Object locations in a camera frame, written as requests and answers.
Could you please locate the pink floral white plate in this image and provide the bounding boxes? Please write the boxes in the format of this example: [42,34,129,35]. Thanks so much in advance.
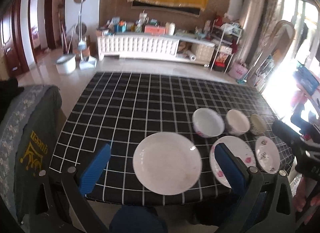
[209,135,256,188]

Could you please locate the white mop bucket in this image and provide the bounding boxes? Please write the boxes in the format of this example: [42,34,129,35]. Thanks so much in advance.
[55,54,76,75]

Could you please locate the small floral white plate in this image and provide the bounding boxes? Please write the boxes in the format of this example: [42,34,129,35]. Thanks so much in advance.
[255,136,280,174]

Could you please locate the pink tote bag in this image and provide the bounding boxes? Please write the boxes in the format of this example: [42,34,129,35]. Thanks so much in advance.
[228,61,248,80]

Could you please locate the dark red wooden door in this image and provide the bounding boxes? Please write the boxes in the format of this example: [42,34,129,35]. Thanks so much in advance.
[1,0,29,77]

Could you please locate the white dustpan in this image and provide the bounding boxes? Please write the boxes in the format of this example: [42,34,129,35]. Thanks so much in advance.
[79,56,97,70]

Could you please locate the white metal shelf rack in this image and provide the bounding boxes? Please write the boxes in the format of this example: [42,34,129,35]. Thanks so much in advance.
[210,18,242,73]

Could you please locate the paper towel roll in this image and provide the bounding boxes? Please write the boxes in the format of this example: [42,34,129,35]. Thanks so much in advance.
[185,50,196,61]

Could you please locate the standing oval mirror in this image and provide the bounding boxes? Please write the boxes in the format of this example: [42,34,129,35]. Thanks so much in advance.
[251,20,295,93]

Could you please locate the right hand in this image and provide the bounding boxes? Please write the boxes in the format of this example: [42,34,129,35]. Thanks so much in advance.
[293,176,319,212]

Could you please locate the white tufted tv cabinet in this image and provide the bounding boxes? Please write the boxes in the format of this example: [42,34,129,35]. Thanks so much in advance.
[97,32,215,65]

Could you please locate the cream bowl patterned rim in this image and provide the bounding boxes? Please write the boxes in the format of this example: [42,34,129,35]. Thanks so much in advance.
[249,114,267,135]

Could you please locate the pink box on cabinet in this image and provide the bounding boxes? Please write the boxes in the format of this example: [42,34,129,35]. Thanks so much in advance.
[144,25,165,36]

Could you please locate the white tufted storage box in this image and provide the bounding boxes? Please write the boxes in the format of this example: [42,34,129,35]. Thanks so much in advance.
[191,43,214,65]

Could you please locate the large plain white plate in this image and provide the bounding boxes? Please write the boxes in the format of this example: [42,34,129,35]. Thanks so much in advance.
[132,132,202,196]

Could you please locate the silver covered air conditioner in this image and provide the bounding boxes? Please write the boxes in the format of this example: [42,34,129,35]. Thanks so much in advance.
[236,0,265,62]

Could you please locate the black white checked tablecloth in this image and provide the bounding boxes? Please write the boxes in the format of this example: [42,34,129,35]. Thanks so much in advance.
[49,71,295,207]

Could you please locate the pink floral white bowl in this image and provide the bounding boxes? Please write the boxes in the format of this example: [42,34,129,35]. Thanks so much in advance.
[192,108,225,138]

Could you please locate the white bowl dark outside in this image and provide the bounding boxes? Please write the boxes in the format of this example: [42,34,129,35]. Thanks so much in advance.
[226,109,251,136]

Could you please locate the blue plastic basket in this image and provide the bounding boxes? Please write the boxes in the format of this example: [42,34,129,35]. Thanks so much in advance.
[293,63,319,96]

